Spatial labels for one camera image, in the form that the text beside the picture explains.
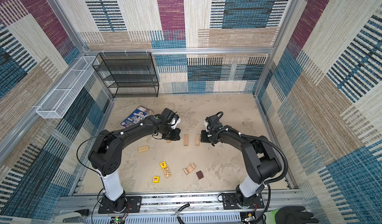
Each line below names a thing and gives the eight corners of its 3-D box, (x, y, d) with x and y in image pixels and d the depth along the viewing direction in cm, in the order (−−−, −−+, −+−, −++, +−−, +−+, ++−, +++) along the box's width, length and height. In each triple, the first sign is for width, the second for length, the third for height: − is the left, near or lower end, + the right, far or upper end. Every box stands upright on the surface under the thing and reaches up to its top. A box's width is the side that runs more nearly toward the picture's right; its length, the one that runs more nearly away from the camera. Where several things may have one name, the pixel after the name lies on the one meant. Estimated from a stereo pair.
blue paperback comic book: (121, 124, 106) (119, 122, 103) (142, 107, 116) (140, 104, 113) (131, 133, 101) (130, 130, 99) (152, 114, 111) (151, 111, 109)
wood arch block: (186, 175, 83) (186, 174, 82) (183, 170, 85) (182, 169, 83) (195, 168, 86) (195, 167, 84) (192, 164, 87) (192, 162, 86)
